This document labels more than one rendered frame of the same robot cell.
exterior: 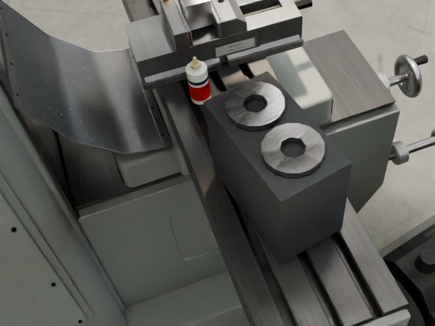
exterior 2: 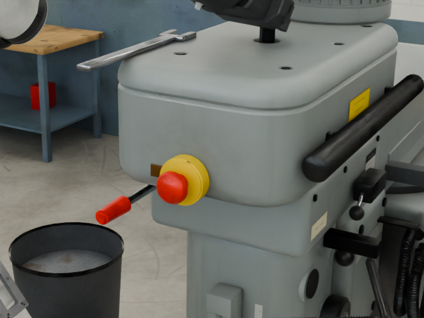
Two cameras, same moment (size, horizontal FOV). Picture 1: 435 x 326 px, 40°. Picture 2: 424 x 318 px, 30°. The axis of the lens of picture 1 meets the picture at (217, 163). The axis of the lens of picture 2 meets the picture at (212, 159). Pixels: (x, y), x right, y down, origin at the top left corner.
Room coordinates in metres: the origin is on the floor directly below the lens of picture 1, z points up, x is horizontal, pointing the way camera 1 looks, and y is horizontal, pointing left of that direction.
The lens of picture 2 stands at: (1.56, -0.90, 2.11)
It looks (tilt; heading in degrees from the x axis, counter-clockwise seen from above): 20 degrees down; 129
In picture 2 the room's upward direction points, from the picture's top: 1 degrees clockwise
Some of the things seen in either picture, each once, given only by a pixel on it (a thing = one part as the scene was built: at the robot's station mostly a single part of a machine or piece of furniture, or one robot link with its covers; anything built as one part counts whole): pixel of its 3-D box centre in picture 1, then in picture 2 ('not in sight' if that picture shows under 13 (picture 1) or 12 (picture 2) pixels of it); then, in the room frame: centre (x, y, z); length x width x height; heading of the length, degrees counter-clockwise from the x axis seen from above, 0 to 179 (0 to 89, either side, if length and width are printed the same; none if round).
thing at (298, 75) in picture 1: (210, 96); not in sight; (0.93, -0.01, 0.78); 0.50 x 0.35 x 0.12; 102
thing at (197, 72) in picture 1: (197, 78); not in sight; (0.80, 0.01, 0.97); 0.04 x 0.04 x 0.11
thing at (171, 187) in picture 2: not in sight; (174, 186); (0.98, -0.26, 1.76); 0.04 x 0.03 x 0.04; 12
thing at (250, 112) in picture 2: not in sight; (268, 93); (0.93, 0.01, 1.81); 0.47 x 0.26 x 0.16; 102
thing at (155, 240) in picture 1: (231, 180); not in sight; (0.94, -0.03, 0.42); 0.80 x 0.30 x 0.60; 102
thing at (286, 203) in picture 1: (274, 164); not in sight; (0.54, -0.09, 1.02); 0.22 x 0.12 x 0.20; 23
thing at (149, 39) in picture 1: (212, 24); not in sight; (0.95, -0.03, 0.97); 0.35 x 0.15 x 0.11; 99
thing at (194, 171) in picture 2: not in sight; (184, 180); (0.98, -0.23, 1.76); 0.06 x 0.02 x 0.06; 12
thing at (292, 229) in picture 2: not in sight; (272, 171); (0.92, 0.03, 1.68); 0.34 x 0.24 x 0.10; 102
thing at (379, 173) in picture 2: not in sight; (362, 193); (1.05, 0.08, 1.66); 0.12 x 0.04 x 0.04; 102
